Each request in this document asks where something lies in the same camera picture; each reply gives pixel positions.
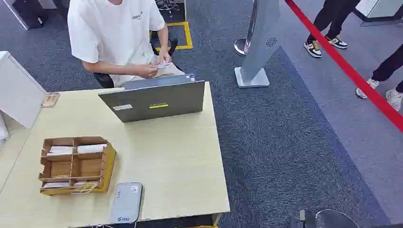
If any white card stack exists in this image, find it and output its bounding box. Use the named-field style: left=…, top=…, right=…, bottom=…
left=77, top=143, right=108, bottom=154
left=47, top=146, right=74, bottom=156
left=42, top=181, right=70, bottom=189

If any red barrier belt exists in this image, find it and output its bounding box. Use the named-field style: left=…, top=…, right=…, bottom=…
left=284, top=0, right=403, bottom=133

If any wooden card box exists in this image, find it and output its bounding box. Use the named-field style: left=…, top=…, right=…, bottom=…
left=38, top=136, right=117, bottom=197

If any person's left hand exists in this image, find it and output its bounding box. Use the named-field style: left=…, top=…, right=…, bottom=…
left=158, top=48, right=173, bottom=65

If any white counter with dark base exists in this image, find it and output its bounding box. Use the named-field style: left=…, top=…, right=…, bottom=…
left=354, top=0, right=403, bottom=27

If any white cabinet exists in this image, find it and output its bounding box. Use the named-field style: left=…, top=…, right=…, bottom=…
left=0, top=51, right=48, bottom=129

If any person's right hand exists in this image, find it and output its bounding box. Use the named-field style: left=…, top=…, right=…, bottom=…
left=137, top=64, right=159, bottom=79

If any grey card reader device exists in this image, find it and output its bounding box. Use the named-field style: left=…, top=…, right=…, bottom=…
left=109, top=182, right=144, bottom=225

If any seated person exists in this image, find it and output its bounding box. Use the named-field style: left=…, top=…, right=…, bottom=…
left=67, top=0, right=186, bottom=88

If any yellow floor tape frame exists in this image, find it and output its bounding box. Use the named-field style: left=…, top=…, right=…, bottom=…
left=149, top=21, right=194, bottom=51

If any standing person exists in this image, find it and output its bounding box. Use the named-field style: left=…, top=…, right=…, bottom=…
left=303, top=0, right=362, bottom=58
left=355, top=43, right=403, bottom=112

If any black office chair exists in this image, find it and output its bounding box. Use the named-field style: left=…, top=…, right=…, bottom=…
left=93, top=37, right=179, bottom=89

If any chair wheel base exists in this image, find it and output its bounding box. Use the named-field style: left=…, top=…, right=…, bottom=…
left=155, top=0, right=181, bottom=12

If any black box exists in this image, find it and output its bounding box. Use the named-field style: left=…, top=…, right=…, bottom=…
left=11, top=0, right=50, bottom=31

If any patterned card stack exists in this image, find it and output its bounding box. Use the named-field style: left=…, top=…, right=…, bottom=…
left=71, top=181, right=100, bottom=194

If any round chrome stanchion base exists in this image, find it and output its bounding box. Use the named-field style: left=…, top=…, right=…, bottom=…
left=315, top=209, right=360, bottom=228

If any grey laptop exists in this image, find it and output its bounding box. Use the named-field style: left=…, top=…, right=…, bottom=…
left=98, top=73, right=206, bottom=124

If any grey kiosk stand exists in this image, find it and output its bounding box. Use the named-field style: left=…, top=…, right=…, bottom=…
left=234, top=0, right=283, bottom=88

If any chrome stanchion post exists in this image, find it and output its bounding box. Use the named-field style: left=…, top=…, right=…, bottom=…
left=233, top=0, right=259, bottom=57

